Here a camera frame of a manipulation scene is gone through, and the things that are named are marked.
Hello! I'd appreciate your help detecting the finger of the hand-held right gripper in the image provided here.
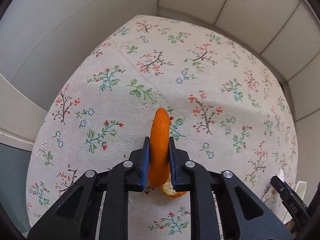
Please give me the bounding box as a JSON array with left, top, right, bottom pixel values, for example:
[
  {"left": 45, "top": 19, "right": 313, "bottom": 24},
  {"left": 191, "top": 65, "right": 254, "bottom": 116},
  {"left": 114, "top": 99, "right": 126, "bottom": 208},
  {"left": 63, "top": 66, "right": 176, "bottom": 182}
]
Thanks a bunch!
[{"left": 270, "top": 176, "right": 312, "bottom": 224}]

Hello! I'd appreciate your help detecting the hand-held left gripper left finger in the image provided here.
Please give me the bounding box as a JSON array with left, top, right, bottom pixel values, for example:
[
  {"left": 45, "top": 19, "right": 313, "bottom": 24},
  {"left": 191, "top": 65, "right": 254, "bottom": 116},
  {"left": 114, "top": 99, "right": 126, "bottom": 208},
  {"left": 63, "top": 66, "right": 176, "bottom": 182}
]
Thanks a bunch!
[{"left": 27, "top": 136, "right": 150, "bottom": 240}]

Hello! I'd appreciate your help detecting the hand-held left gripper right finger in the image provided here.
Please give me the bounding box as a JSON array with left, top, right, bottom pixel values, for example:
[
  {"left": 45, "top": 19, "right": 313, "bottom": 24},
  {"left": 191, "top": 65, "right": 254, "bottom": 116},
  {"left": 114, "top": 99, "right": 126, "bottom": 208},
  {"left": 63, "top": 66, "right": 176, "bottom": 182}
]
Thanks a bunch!
[{"left": 169, "top": 137, "right": 292, "bottom": 240}]

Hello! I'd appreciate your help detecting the white plastic trash bin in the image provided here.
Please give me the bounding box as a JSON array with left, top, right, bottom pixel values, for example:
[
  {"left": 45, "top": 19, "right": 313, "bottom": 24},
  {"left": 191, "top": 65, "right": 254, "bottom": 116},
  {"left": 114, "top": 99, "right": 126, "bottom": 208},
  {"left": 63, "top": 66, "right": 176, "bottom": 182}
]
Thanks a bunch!
[{"left": 295, "top": 180, "right": 307, "bottom": 200}]

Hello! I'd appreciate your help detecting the large orange peel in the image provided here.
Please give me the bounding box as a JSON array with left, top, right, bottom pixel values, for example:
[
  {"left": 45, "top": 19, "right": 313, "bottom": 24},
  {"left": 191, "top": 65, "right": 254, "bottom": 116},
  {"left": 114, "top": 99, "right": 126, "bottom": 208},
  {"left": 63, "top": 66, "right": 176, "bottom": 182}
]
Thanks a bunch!
[{"left": 149, "top": 108, "right": 188, "bottom": 198}]

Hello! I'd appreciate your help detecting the floral tablecloth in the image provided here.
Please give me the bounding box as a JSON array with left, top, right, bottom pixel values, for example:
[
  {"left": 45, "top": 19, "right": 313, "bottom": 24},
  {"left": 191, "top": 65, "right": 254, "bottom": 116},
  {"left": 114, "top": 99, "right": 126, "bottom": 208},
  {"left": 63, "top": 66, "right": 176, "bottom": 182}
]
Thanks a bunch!
[{"left": 26, "top": 14, "right": 299, "bottom": 240}]

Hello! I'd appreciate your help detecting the frosted glass door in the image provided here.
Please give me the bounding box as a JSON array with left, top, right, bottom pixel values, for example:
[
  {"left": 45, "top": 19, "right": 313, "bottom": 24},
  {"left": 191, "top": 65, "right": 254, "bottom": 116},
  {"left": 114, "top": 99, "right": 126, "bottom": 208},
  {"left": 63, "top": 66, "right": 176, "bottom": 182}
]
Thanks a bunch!
[{"left": 0, "top": 142, "right": 34, "bottom": 234}]

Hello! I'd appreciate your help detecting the white kitchen base cabinet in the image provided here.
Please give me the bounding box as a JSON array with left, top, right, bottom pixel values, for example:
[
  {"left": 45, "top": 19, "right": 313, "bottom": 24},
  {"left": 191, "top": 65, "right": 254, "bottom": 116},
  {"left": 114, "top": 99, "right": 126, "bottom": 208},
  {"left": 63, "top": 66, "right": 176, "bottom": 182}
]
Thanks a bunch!
[{"left": 157, "top": 0, "right": 320, "bottom": 123}]

